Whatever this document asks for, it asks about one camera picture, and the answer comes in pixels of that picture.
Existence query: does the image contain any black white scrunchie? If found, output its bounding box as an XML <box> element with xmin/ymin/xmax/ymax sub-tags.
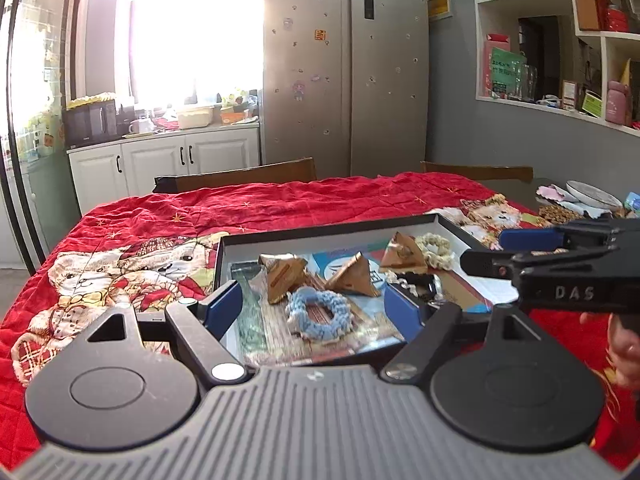
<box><xmin>385</xmin><ymin>270</ymin><xmax>445</xmax><ymax>302</ymax></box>

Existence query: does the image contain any cream scrunchie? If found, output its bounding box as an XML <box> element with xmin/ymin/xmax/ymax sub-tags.
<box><xmin>414</xmin><ymin>233</ymin><xmax>454</xmax><ymax>271</ymax></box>

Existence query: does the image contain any brown triangular snack packet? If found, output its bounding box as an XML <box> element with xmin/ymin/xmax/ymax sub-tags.
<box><xmin>380</xmin><ymin>232</ymin><xmax>427</xmax><ymax>273</ymax></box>
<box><xmin>324</xmin><ymin>252</ymin><xmax>380</xmax><ymax>297</ymax></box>
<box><xmin>258</xmin><ymin>254</ymin><xmax>307</xmax><ymax>304</ymax></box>

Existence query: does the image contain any light blue scrunchie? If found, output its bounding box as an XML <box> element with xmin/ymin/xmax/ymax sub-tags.
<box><xmin>285</xmin><ymin>286</ymin><xmax>352</xmax><ymax>344</ymax></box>

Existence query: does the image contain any person's right hand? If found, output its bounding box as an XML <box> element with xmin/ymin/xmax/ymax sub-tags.
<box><xmin>608</xmin><ymin>314</ymin><xmax>640</xmax><ymax>391</ymax></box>

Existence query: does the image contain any white plate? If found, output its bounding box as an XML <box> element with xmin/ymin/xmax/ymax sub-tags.
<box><xmin>566</xmin><ymin>180</ymin><xmax>623</xmax><ymax>211</ymax></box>

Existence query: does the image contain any bowl of brown nuts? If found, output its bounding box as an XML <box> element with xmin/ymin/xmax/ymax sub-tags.
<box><xmin>538</xmin><ymin>204</ymin><xmax>582</xmax><ymax>226</ymax></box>

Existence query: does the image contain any wooden chair back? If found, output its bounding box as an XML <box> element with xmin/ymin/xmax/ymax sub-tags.
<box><xmin>153</xmin><ymin>157</ymin><xmax>317</xmax><ymax>194</ymax></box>
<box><xmin>421</xmin><ymin>162</ymin><xmax>534</xmax><ymax>183</ymax></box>

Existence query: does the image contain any red patterned quilt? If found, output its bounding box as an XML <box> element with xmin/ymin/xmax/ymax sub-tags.
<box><xmin>0</xmin><ymin>170</ymin><xmax>640</xmax><ymax>470</ymax></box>

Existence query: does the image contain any black shallow box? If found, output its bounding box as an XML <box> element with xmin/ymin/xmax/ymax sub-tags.
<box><xmin>215</xmin><ymin>210</ymin><xmax>516</xmax><ymax>366</ymax></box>

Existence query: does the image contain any pink bottle on shelf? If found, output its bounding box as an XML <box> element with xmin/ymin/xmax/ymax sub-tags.
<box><xmin>605</xmin><ymin>80</ymin><xmax>629</xmax><ymax>126</ymax></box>

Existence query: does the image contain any white kitchen cabinet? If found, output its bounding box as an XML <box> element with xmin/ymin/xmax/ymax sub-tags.
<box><xmin>67</xmin><ymin>122</ymin><xmax>260</xmax><ymax>214</ymax></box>

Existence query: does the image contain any green card on shelf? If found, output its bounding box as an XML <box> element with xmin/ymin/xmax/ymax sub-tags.
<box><xmin>489</xmin><ymin>48</ymin><xmax>526</xmax><ymax>100</ymax></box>

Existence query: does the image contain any black microwave oven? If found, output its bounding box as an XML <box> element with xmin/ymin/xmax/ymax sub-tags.
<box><xmin>63</xmin><ymin>100</ymin><xmax>118</xmax><ymax>150</ymax></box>

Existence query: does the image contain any silver double-door refrigerator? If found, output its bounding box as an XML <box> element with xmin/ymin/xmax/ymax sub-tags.
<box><xmin>260</xmin><ymin>0</ymin><xmax>430</xmax><ymax>178</ymax></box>

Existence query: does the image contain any white wall shelf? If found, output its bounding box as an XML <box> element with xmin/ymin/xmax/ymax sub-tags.
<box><xmin>473</xmin><ymin>0</ymin><xmax>639</xmax><ymax>136</ymax></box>

